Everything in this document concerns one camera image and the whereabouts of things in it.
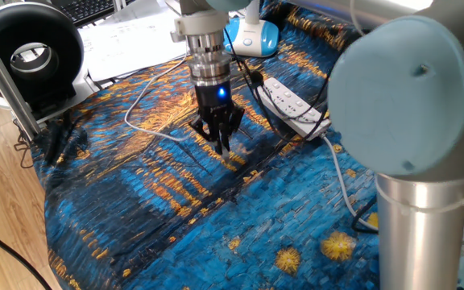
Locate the blue and white desk lamp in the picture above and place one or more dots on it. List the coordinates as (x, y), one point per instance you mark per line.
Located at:
(256, 40)

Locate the black round duct fan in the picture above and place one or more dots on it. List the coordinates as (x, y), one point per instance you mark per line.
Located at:
(67, 44)

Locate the aluminium profile post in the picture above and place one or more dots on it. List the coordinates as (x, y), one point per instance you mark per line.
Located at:
(7, 82)

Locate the white power strip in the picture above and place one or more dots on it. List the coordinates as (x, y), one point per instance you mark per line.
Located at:
(292, 104)

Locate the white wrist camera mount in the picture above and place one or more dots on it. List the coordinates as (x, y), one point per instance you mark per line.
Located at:
(200, 26)

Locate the starry night painting tablecloth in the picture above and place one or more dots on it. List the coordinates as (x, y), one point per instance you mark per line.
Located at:
(216, 209)

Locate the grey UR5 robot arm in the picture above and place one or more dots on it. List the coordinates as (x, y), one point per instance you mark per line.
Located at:
(401, 100)

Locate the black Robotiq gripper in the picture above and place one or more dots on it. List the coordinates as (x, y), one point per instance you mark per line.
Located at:
(214, 100)

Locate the black computer keyboard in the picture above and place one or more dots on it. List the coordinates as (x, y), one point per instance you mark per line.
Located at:
(87, 10)

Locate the white paper sheets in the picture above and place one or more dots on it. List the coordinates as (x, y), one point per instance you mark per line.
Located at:
(135, 44)

